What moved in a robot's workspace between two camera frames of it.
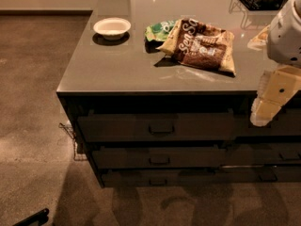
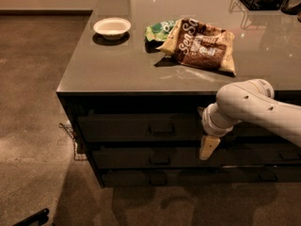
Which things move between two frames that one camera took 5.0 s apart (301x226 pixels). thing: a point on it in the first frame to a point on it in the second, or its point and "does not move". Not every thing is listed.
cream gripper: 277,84 to 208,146
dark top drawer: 159,127 does not move
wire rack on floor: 77,156 does not move
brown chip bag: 195,42 does not move
